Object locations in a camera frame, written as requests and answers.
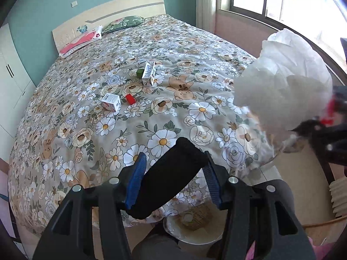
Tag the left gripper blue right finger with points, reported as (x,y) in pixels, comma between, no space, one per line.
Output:
(215,179)

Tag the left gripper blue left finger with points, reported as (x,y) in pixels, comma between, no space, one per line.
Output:
(134,178)

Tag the black cylinder roll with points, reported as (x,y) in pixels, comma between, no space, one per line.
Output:
(167,177)

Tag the small red block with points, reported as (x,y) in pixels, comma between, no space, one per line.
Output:
(130,99)

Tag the white red plastic bag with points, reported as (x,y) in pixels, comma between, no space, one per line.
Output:
(288,84)

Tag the small white box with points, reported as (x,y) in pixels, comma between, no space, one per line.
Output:
(111,102)

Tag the long white blue carton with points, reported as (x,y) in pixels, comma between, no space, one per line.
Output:
(148,76)

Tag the green cube block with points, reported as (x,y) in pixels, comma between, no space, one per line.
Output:
(139,73)

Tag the white trash bin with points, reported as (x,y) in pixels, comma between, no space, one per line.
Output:
(200,225)

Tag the floral bed quilt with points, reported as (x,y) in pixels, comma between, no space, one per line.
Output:
(67,137)

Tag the dark grey trousers leg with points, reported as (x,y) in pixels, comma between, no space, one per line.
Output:
(158,247)

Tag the pink quilted garment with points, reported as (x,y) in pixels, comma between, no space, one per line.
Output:
(320,250)

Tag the dark framed window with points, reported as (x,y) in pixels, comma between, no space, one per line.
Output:
(322,23)

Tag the pink white pillow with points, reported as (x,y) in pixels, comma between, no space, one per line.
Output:
(81,41)

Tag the green floral pillow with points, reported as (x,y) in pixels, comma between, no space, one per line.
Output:
(123,23)

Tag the cream white wardrobe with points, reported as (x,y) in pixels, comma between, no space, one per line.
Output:
(16,91)

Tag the beige wooden headboard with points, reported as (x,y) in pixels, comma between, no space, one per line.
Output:
(103,15)

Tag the white curtain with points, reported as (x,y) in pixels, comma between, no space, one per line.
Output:
(206,15)

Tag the left white wall socket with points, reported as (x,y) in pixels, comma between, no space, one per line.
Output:
(74,3)

